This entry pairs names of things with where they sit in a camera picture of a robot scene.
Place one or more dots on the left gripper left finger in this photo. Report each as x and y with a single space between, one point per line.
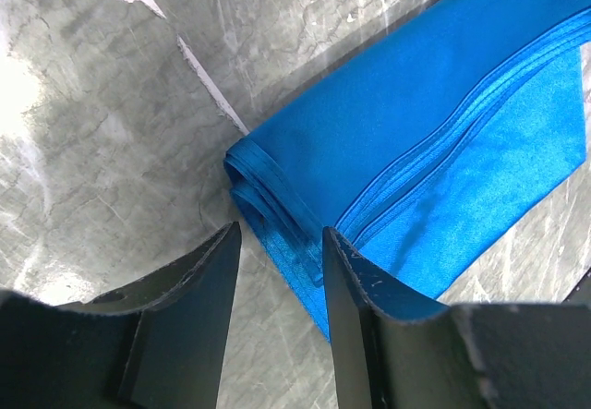
158 342

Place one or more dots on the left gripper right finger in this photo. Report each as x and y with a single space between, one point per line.
393 347

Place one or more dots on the blue cloth napkin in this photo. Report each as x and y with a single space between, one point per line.
423 150

